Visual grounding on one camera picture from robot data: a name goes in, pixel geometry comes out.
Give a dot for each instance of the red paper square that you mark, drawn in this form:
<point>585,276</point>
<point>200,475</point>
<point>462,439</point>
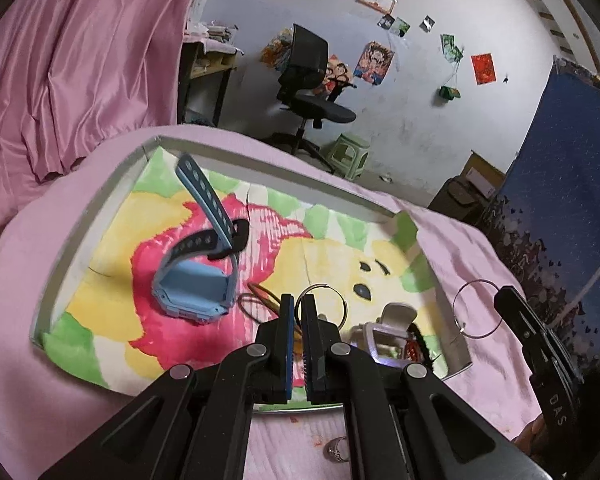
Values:
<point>483,68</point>

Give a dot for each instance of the pink bed sheet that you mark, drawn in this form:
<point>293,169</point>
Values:
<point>20,385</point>

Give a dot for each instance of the black and white wall photo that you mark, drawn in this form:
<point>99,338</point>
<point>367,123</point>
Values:
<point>427,23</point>

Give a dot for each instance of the green plastic stool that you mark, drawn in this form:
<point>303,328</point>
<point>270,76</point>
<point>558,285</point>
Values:
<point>347,155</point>

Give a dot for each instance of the person's right hand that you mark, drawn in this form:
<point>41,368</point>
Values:
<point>530,437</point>

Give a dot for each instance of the dark small wall photo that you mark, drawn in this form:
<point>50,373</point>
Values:
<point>386,21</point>

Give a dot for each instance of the blue starry curtain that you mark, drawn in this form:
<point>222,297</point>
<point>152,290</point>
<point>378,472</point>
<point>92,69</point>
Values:
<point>555,185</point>

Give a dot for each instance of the black office chair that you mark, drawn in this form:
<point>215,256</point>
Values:
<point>325,108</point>

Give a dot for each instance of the stack of papers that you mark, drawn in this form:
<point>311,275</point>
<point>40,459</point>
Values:
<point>212,32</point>

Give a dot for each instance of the silver hoop earring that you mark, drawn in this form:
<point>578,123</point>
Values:
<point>453,307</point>
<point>325,286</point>

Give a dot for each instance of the cardboard boxes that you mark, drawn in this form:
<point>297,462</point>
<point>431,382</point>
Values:
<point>457,200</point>

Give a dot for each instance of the wooden desk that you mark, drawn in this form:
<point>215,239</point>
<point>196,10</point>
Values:
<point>215,67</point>

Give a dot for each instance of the blue smartwatch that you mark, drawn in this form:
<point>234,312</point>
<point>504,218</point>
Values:
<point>190,285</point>

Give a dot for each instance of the green hanging ornament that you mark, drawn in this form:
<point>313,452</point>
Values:
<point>450,92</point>

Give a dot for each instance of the green small wall photo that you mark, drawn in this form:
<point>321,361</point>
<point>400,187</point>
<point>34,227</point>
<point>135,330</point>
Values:
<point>401,26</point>

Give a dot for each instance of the orange wall poster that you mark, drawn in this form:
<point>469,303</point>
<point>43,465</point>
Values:
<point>275,52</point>

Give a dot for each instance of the cartoon wall poster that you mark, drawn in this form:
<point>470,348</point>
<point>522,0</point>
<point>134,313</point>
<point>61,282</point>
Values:
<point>339,72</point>
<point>375,63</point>

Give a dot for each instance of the green wall photo cluster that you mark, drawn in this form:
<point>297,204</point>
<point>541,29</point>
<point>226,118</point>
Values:
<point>451,48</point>

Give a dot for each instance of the pink satin curtain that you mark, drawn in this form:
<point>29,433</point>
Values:
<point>80,60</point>

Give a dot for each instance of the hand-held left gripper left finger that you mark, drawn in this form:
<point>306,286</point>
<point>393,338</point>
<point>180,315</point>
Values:
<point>287,355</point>

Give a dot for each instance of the shallow cardboard box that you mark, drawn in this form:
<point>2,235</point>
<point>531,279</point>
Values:
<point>100,220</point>

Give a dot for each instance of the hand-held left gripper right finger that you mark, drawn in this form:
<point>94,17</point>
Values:
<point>312,355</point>

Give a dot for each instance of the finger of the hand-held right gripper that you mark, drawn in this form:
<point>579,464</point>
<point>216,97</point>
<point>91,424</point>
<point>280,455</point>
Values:
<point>525,322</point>

